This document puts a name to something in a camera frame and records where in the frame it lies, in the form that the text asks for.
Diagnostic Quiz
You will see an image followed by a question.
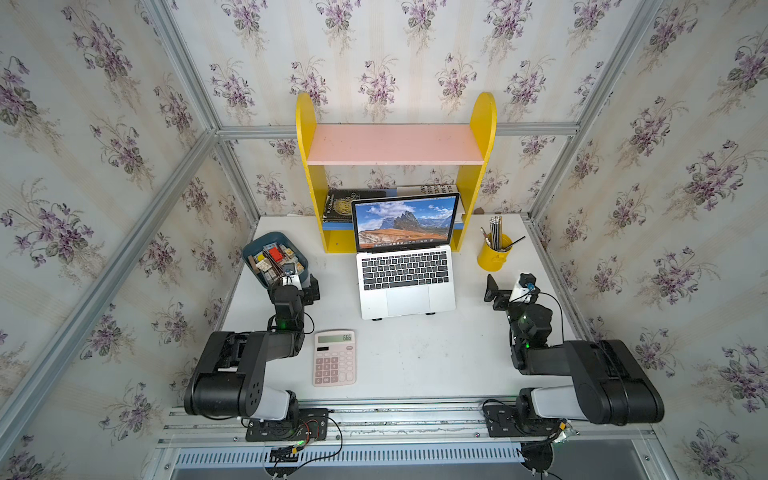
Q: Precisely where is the silver laptop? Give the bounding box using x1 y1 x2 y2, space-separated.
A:
351 192 460 321

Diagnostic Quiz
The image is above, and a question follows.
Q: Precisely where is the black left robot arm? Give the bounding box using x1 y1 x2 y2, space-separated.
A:
183 276 320 426

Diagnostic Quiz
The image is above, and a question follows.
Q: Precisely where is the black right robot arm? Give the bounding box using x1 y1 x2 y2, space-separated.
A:
484 273 665 426

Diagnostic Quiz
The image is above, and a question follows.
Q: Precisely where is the yellow pencil cup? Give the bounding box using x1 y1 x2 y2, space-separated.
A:
477 234 513 272

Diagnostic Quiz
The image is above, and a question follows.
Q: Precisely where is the teal bin of blocks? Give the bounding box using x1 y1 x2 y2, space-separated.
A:
242 232 310 289

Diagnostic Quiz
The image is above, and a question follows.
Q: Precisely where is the pink calculator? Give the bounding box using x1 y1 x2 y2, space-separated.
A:
312 330 357 387

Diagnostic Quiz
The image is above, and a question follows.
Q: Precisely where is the black book gold emblem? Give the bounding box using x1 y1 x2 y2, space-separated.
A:
322 188 387 223

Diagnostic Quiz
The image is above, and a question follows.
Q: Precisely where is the white paperback book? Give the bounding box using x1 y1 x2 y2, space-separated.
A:
396 184 458 196

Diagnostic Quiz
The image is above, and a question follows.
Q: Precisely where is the yellow pink blue shelf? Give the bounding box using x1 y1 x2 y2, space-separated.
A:
295 92 498 253

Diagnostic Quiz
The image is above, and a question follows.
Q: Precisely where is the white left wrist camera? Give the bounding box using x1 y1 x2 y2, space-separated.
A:
281 273 303 290

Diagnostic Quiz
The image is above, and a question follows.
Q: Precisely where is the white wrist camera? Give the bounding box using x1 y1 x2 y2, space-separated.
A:
281 273 303 290
510 273 540 304

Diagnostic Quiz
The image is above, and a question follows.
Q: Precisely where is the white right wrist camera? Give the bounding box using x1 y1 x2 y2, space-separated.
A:
510 273 540 304

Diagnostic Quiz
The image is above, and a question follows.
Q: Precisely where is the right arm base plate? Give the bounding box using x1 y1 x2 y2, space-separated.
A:
480 399 568 440

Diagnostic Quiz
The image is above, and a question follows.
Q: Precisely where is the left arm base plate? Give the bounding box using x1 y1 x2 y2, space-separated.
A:
245 408 329 442

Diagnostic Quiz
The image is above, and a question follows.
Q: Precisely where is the aluminium mounting rail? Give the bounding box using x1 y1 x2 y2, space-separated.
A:
143 397 675 479

